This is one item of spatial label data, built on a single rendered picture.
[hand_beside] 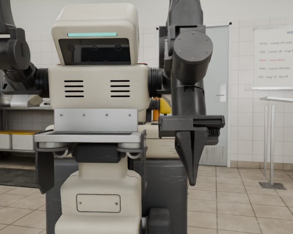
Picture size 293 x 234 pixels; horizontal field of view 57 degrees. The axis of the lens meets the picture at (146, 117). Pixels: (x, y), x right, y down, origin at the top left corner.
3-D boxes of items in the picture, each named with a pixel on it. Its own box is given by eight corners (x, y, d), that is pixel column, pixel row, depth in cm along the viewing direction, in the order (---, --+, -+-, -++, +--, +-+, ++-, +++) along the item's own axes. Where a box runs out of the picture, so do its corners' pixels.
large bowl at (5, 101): (-12, 106, 415) (-12, 97, 415) (7, 106, 453) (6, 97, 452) (9, 106, 406) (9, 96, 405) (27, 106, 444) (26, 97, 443)
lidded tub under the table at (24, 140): (10, 149, 407) (10, 132, 405) (30, 145, 451) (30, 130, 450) (32, 150, 397) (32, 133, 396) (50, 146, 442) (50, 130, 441)
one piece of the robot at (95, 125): (55, 182, 79) (54, 108, 78) (149, 183, 78) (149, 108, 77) (28, 201, 63) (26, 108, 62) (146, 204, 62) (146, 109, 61)
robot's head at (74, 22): (74, 48, 85) (62, 0, 75) (140, 48, 84) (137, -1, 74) (62, 75, 75) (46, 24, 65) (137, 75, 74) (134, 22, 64)
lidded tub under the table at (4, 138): (-12, 148, 417) (-12, 132, 416) (10, 144, 461) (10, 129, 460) (9, 149, 407) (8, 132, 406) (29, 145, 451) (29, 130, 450)
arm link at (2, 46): (31, 60, 74) (12, 60, 74) (15, 28, 65) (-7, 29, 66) (21, 85, 69) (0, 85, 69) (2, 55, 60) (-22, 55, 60)
